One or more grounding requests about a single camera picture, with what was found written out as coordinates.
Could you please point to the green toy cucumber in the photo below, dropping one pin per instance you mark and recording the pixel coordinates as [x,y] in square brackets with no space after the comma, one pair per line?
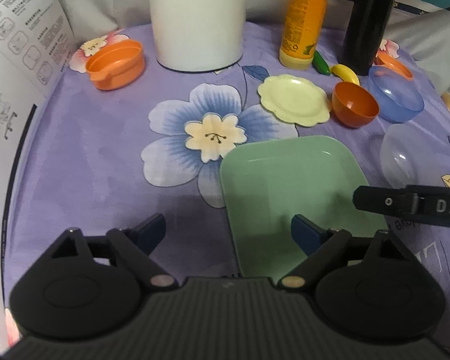
[320,65]

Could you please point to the blue translucent toy bowl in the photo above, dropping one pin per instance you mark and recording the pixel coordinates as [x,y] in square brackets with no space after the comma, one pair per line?
[398,98]

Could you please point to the white instruction sheet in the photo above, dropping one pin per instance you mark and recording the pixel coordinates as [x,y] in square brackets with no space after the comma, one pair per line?
[36,44]

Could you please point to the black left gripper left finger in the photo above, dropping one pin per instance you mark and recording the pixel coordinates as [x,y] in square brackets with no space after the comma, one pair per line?
[132,248]

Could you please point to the purple floral cloth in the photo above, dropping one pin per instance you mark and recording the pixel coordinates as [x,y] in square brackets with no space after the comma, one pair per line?
[110,159]

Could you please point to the orange toy pot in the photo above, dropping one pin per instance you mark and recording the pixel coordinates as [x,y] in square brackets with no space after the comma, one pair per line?
[116,66]

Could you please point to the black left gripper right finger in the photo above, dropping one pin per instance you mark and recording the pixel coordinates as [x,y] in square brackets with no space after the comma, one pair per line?
[322,248]

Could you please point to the green square plate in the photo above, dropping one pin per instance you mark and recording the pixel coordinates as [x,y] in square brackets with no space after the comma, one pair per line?
[266,184]

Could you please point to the cream scalloped toy plate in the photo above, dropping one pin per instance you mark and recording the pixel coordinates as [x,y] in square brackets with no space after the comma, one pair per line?
[295,100]

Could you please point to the orange toy frying pan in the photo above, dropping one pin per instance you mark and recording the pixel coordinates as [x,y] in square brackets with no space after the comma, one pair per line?
[385,60]

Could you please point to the white thermos jug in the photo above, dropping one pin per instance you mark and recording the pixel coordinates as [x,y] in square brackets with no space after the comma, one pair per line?
[198,35]

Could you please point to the orange toy bowl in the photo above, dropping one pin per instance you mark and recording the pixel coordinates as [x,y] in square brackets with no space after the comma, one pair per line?
[353,105]

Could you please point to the clear translucent toy bowl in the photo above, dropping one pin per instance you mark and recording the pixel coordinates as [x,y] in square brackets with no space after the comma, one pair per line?
[406,158]

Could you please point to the yellow toy banana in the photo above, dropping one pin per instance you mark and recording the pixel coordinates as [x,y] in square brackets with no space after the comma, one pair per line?
[345,73]

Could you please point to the orange juice bottle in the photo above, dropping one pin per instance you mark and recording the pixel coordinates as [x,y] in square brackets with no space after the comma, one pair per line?
[301,31]

